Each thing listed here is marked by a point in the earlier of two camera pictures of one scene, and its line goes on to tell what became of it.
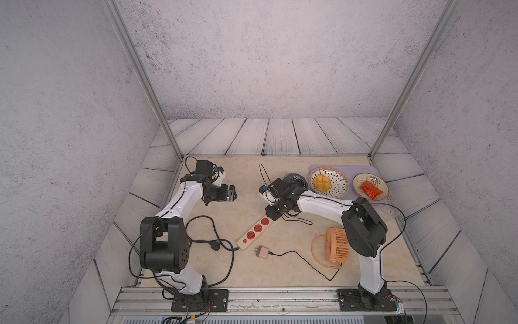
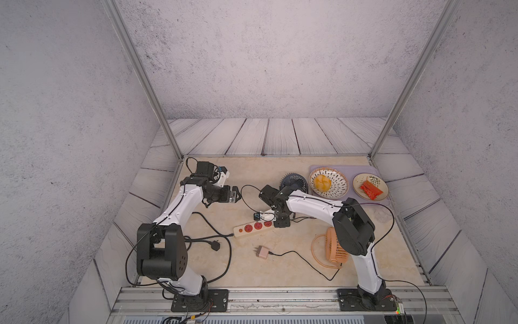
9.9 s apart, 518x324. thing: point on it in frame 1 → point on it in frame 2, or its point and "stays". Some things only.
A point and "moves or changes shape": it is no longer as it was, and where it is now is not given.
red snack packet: x=370 y=190 stays
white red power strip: x=254 y=232 moves or changes shape
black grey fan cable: x=305 y=221 moves or changes shape
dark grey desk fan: x=296 y=179 stays
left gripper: x=222 y=196 stays
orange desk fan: x=336 y=246 stays
